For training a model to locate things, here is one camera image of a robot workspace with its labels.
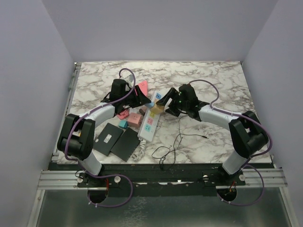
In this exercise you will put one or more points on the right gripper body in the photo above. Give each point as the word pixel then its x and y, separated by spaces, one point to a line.
pixel 181 105

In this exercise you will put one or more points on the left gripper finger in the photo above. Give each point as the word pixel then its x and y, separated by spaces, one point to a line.
pixel 140 96
pixel 131 104

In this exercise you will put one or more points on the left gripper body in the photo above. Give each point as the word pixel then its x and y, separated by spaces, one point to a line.
pixel 130 98

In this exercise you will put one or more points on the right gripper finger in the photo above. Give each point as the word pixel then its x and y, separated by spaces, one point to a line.
pixel 175 111
pixel 172 93

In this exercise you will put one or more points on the beige pink USB charger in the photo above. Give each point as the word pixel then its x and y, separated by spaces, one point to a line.
pixel 143 110

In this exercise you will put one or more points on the light blue plug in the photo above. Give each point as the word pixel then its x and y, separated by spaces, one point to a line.
pixel 150 105

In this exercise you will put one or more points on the pink triangular power strip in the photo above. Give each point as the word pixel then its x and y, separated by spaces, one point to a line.
pixel 143 86

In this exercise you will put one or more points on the orange tan plug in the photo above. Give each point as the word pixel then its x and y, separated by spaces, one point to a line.
pixel 157 109

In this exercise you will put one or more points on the pink cube socket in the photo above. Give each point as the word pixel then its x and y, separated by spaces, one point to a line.
pixel 134 120

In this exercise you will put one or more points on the pink square plug adapter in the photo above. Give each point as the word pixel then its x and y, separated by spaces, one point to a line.
pixel 123 115

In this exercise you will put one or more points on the teal charger plug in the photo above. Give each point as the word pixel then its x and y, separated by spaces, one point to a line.
pixel 123 124

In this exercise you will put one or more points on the white power strip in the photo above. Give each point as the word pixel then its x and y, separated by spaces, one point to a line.
pixel 150 121

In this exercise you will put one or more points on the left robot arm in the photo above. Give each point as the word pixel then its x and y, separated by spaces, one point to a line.
pixel 77 135

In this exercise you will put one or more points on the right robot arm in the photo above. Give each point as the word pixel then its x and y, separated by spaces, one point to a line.
pixel 246 132

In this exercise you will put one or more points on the right black flat box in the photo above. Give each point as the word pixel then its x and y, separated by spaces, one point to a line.
pixel 126 144

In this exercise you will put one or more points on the black flat box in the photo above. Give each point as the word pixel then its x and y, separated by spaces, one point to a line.
pixel 107 139
pixel 126 144

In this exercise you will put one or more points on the left black flat box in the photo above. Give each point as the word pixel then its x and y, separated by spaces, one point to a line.
pixel 107 139

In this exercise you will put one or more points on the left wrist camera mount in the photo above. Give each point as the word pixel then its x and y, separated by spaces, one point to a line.
pixel 130 80

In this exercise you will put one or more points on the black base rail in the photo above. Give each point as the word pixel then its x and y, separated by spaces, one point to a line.
pixel 147 180

